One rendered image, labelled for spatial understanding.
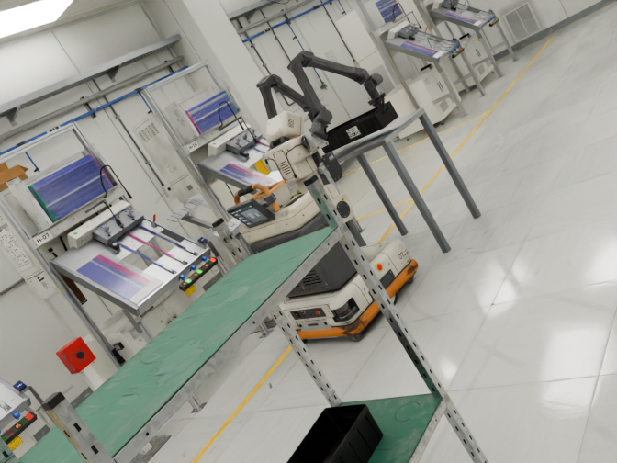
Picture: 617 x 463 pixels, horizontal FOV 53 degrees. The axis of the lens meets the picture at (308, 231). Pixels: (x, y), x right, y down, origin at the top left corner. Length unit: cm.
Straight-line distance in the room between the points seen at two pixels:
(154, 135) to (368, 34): 356
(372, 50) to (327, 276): 493
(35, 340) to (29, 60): 257
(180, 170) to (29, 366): 199
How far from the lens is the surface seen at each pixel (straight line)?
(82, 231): 424
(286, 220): 326
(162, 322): 421
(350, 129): 396
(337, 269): 334
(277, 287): 148
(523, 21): 1048
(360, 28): 789
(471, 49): 923
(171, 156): 514
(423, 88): 776
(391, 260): 356
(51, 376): 564
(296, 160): 351
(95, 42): 689
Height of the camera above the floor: 133
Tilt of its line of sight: 12 degrees down
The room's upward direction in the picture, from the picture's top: 32 degrees counter-clockwise
